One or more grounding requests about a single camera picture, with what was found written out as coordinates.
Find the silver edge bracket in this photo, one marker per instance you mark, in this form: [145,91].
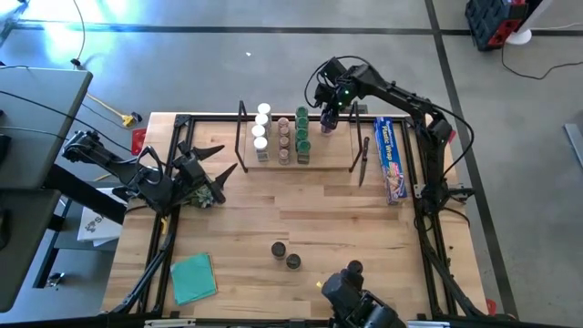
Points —
[169,323]
[423,324]

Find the teal cloth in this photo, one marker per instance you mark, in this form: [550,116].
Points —
[193,278]

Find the black table frame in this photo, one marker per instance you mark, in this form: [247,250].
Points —
[413,121]

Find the yellow-green thyme spice jar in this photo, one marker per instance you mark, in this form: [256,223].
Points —
[293,260]

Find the red and black toolbox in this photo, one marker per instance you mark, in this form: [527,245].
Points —
[489,23]

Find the light grey desk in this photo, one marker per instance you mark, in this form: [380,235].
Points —
[41,127]

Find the dark grey desk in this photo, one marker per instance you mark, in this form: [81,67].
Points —
[23,250]

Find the blue plastic wrap box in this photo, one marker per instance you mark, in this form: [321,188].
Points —
[389,155]

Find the light orange spice jar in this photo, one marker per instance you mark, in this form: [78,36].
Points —
[354,265]

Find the red corner bracket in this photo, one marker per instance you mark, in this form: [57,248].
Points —
[139,139]
[490,306]
[451,134]

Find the white floor stand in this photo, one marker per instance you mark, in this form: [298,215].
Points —
[519,35]

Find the white paper with logo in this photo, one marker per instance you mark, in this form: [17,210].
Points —
[93,225]

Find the grey metal bar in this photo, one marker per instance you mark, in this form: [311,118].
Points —
[575,141]

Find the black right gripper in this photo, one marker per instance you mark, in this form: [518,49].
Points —
[339,89]

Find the dark orange chili powder jar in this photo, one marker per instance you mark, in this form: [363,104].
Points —
[278,249]

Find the metal clamp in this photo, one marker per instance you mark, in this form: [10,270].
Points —
[54,280]

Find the succulent plant in pot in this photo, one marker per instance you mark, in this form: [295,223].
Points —
[202,198]

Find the green-lid herb jar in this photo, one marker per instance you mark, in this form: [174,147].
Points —
[301,134]
[302,123]
[301,111]
[303,146]

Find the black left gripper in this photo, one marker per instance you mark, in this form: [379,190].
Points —
[191,173]

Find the black support beam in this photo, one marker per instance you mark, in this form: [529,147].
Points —
[86,196]

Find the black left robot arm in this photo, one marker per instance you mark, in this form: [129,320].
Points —
[146,184]

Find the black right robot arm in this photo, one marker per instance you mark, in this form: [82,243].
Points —
[410,102]

